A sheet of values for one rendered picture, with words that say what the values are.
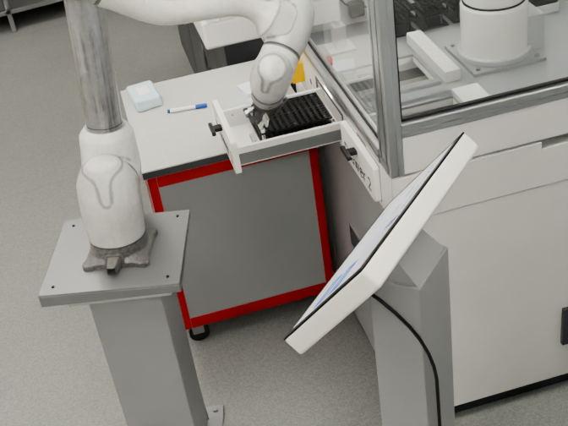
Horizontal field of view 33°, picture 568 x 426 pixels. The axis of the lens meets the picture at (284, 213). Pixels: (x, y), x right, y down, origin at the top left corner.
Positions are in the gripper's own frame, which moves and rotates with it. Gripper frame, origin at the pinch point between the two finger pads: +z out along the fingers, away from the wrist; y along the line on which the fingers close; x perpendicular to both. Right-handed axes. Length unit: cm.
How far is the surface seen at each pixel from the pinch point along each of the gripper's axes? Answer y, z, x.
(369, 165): 16.9, -20.5, -28.6
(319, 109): 19.2, 9.7, -1.0
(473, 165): 40, -28, -41
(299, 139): 8.3, 4.6, -8.6
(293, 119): 10.2, 8.1, -1.2
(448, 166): 17, -73, -46
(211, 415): -46, 58, -69
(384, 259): -8, -90, -59
